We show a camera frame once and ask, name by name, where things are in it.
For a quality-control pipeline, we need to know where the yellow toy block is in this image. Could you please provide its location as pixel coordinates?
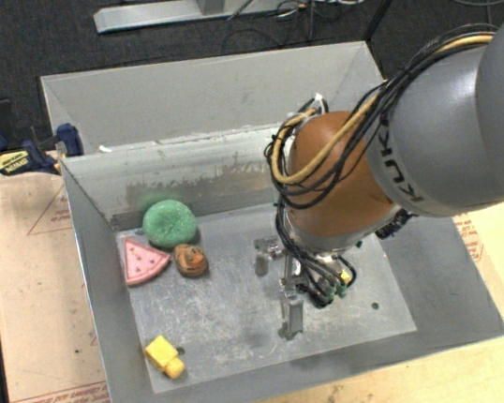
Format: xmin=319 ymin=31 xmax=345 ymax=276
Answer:
xmin=141 ymin=332 xmax=188 ymax=384

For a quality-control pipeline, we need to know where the orange-brown round toy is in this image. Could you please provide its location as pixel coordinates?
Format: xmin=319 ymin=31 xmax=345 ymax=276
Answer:
xmin=171 ymin=239 xmax=212 ymax=281

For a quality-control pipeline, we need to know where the green round sponge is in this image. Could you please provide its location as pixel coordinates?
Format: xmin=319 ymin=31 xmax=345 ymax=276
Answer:
xmin=139 ymin=195 xmax=202 ymax=254

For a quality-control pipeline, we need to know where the brown cardboard board, red print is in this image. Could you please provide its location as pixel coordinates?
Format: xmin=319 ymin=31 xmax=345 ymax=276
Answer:
xmin=0 ymin=81 xmax=504 ymax=403

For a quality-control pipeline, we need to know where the pink toy watermelon slice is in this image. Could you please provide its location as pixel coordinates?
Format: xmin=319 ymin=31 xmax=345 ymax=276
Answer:
xmin=117 ymin=231 xmax=175 ymax=289

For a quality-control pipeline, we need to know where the grey metal bin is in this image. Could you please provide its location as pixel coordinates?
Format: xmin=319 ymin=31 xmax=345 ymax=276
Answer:
xmin=39 ymin=9 xmax=504 ymax=403

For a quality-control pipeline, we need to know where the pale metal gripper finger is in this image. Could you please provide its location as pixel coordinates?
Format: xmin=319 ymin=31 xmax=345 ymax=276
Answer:
xmin=248 ymin=233 xmax=289 ymax=278
xmin=271 ymin=287 xmax=310 ymax=342

